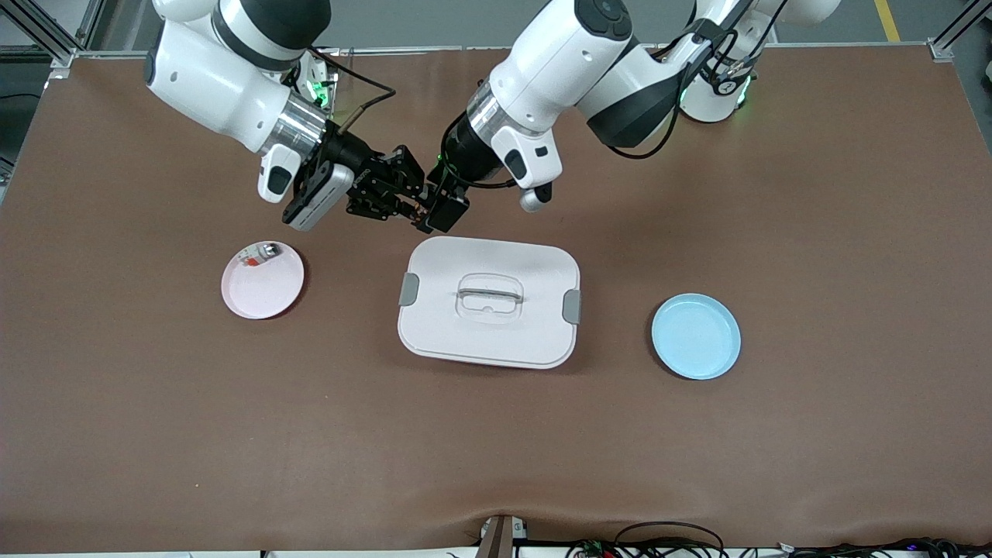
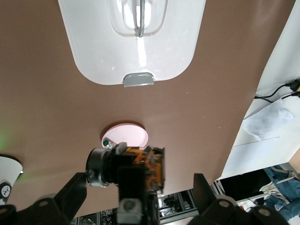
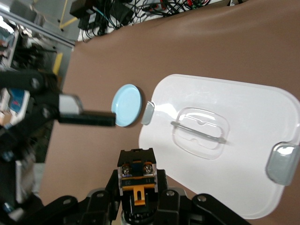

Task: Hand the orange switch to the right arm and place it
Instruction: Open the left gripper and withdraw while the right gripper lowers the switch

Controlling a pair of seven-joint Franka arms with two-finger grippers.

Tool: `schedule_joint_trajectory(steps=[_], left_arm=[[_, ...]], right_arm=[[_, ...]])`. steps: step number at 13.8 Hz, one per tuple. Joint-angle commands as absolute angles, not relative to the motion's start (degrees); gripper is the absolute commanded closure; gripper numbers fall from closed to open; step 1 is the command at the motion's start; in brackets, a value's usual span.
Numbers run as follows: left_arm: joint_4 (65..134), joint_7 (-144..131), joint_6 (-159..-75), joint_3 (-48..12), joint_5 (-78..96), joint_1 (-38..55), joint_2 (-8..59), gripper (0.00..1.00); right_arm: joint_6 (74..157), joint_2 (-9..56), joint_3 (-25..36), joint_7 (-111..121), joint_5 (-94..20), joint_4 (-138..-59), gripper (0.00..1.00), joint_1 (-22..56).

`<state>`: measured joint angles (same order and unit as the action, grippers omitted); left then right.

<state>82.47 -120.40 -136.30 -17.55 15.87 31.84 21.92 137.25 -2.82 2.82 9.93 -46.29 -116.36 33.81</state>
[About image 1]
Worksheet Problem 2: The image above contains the white lidded storage box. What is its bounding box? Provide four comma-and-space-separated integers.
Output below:
398, 236, 582, 370

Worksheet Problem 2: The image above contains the pink plate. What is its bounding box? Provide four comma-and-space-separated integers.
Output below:
221, 240, 305, 320

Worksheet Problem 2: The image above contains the light blue plate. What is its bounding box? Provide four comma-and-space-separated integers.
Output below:
651, 292, 742, 381

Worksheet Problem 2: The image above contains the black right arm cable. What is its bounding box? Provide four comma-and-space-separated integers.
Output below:
308, 45, 398, 131

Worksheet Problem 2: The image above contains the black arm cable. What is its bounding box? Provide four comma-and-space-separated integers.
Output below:
611, 0, 784, 161
308, 45, 398, 131

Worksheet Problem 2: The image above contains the clear box lid handle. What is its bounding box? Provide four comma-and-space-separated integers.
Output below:
455, 273, 525, 321

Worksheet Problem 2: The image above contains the aluminium table edge rail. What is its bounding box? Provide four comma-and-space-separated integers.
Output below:
76, 42, 932, 60

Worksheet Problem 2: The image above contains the white and red breaker switch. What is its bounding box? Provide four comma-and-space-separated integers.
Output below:
236, 243, 281, 269

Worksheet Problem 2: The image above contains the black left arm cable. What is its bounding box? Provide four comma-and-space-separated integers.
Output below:
611, 0, 784, 161

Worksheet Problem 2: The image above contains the aluminium frame profile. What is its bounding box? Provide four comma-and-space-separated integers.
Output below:
926, 0, 992, 63
0, 0, 105, 67

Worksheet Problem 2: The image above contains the metal table edge bracket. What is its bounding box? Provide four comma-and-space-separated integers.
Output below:
476, 514, 529, 558

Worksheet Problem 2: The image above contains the black looped cable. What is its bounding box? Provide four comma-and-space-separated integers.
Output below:
614, 521, 726, 558

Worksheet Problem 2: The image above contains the black cable bundle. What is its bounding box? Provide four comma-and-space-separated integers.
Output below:
783, 536, 992, 558

